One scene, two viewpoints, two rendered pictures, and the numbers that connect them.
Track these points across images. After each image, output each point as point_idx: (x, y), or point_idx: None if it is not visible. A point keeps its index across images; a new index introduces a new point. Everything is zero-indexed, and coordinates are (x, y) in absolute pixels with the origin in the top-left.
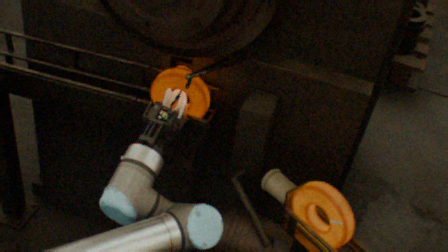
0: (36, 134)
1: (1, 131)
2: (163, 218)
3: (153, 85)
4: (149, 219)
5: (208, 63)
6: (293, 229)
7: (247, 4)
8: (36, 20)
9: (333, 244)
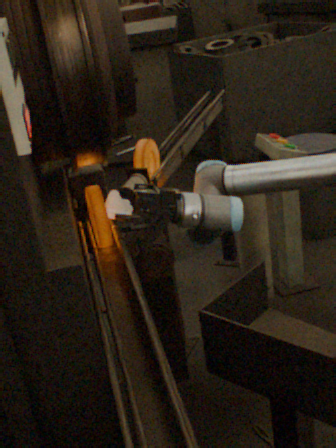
0: None
1: None
2: (231, 168)
3: (107, 216)
4: (239, 171)
5: (66, 184)
6: (157, 185)
7: None
8: (89, 292)
9: (159, 165)
